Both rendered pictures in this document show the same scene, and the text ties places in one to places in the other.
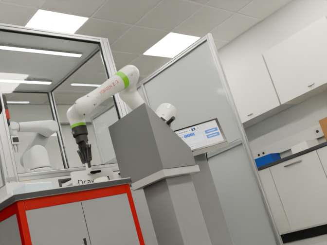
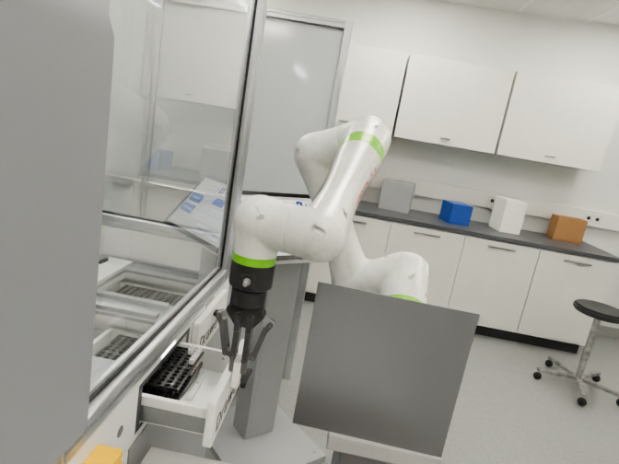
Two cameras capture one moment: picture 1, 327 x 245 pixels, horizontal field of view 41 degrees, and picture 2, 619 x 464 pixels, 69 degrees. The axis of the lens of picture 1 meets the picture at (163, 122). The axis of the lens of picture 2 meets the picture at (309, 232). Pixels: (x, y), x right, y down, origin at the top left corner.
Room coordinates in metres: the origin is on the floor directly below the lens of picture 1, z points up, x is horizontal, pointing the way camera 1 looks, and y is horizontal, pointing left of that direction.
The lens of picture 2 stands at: (1.76, 1.01, 1.48)
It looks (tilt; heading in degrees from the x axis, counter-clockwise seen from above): 12 degrees down; 320
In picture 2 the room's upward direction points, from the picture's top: 10 degrees clockwise
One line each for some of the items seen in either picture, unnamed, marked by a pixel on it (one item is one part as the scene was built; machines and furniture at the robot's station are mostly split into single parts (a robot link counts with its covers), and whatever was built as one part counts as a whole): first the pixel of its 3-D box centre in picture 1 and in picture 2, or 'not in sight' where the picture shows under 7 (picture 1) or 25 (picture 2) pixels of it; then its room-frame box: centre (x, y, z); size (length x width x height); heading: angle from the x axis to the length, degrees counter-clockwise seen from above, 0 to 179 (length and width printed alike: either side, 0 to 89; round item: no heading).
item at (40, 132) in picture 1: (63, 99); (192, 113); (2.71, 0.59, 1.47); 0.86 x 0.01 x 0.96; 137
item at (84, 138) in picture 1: (82, 143); (247, 306); (2.53, 0.50, 1.09); 0.08 x 0.07 x 0.09; 47
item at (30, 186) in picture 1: (32, 189); not in sight; (1.88, 0.64, 0.78); 0.15 x 0.10 x 0.04; 149
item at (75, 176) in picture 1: (93, 178); (227, 387); (2.56, 0.50, 0.87); 0.29 x 0.02 x 0.11; 137
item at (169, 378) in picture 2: not in sight; (145, 371); (2.70, 0.64, 0.87); 0.22 x 0.18 x 0.06; 47
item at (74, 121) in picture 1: (76, 116); (262, 229); (2.52, 0.50, 1.27); 0.13 x 0.11 x 0.14; 36
